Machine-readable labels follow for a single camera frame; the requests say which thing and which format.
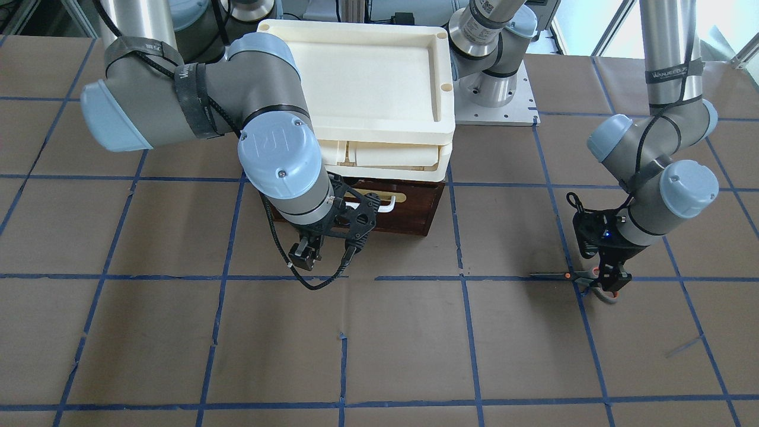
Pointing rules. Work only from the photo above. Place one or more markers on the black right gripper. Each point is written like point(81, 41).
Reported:
point(316, 233)

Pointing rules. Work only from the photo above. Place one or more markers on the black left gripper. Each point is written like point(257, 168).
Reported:
point(615, 253)

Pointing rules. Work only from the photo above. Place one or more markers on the black scissors with orange pivot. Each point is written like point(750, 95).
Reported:
point(589, 278)

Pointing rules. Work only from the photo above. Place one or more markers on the wooden drawer with white handle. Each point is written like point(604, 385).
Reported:
point(388, 200)

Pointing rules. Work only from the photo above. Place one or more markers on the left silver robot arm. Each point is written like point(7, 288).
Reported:
point(662, 193)

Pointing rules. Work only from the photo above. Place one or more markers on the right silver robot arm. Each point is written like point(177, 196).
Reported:
point(151, 97)

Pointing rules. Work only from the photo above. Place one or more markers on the dark brown wooden drawer cabinet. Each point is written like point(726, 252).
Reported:
point(415, 207)

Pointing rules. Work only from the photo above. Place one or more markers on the cream plastic tray lower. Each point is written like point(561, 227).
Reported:
point(380, 160)

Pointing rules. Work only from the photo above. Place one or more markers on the cream plastic tray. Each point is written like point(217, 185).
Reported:
point(380, 160)
point(372, 82)

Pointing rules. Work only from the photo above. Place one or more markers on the cream plastic tray upper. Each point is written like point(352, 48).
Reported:
point(372, 82)

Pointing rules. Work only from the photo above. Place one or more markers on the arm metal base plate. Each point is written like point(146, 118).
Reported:
point(486, 100)

